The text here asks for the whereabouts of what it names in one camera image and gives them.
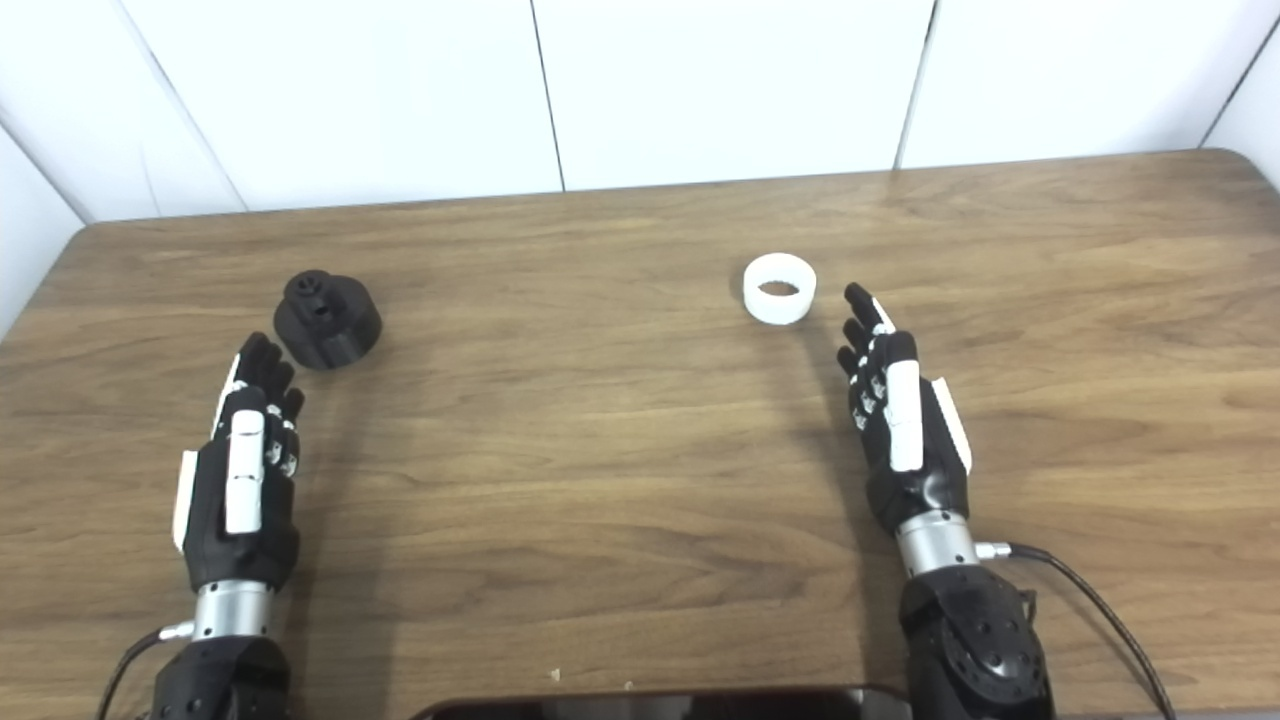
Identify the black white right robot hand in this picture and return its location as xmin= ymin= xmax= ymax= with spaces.
xmin=836 ymin=282 xmax=974 ymax=536

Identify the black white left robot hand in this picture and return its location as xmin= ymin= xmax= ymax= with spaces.
xmin=172 ymin=332 xmax=306 ymax=593

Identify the white ring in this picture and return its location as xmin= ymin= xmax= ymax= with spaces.
xmin=742 ymin=253 xmax=818 ymax=327

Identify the round black part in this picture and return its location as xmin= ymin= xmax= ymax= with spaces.
xmin=273 ymin=270 xmax=384 ymax=371

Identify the glossy black robot chest edge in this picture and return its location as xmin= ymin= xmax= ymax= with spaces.
xmin=408 ymin=686 xmax=913 ymax=720

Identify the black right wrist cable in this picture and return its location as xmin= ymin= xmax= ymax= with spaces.
xmin=975 ymin=540 xmax=1178 ymax=720

